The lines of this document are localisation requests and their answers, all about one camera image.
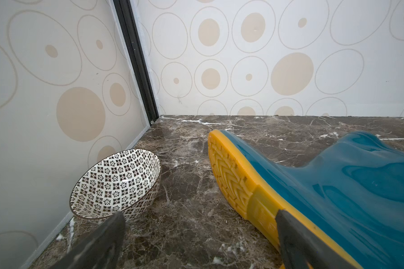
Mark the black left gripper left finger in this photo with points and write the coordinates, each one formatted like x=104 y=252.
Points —
x=100 y=250

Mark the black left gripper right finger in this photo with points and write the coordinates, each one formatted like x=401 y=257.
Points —
x=302 y=249

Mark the teal rubber boot left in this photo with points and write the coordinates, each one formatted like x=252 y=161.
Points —
x=351 y=195

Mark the patterned black white bowl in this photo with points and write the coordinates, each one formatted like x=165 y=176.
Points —
x=126 y=182

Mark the black corner frame post left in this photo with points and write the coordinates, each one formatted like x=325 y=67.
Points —
x=134 y=47

